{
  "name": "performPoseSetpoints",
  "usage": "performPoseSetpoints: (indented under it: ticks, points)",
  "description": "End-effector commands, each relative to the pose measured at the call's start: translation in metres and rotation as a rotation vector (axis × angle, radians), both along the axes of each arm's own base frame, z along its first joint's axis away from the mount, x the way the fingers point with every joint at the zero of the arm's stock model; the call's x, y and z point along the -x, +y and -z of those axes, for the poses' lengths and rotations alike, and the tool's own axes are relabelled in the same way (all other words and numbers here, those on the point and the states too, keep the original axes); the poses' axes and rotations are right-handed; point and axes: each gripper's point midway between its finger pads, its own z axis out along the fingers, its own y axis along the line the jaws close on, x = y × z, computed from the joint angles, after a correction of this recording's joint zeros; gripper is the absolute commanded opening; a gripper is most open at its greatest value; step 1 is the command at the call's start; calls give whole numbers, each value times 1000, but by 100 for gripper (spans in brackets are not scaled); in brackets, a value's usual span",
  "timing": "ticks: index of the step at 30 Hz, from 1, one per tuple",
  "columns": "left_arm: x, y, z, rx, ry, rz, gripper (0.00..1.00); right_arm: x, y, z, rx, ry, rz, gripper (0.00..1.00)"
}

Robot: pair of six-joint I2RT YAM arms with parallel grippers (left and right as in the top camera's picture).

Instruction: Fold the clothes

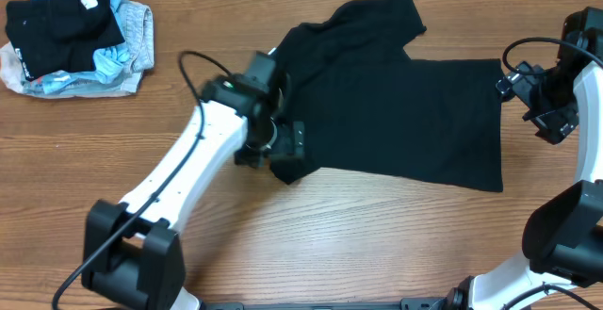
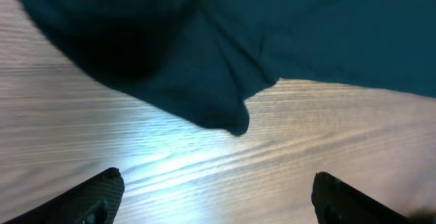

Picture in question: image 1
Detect black t-shirt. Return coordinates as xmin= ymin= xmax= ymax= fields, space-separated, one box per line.
xmin=270 ymin=0 xmax=503 ymax=192

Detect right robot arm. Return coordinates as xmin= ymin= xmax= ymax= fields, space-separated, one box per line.
xmin=419 ymin=7 xmax=602 ymax=310

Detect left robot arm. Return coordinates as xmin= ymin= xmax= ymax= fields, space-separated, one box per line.
xmin=78 ymin=73 xmax=304 ymax=310

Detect grey patterned folded garment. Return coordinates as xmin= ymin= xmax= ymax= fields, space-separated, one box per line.
xmin=117 ymin=1 xmax=155 ymax=73

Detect light blue folded garment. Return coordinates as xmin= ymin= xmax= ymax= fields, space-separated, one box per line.
xmin=34 ymin=0 xmax=131 ymax=94

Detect folded black garment on pile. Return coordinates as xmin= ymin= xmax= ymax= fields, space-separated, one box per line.
xmin=6 ymin=0 xmax=124 ymax=81

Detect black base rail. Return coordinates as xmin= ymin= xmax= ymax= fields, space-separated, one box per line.
xmin=184 ymin=298 xmax=461 ymax=310

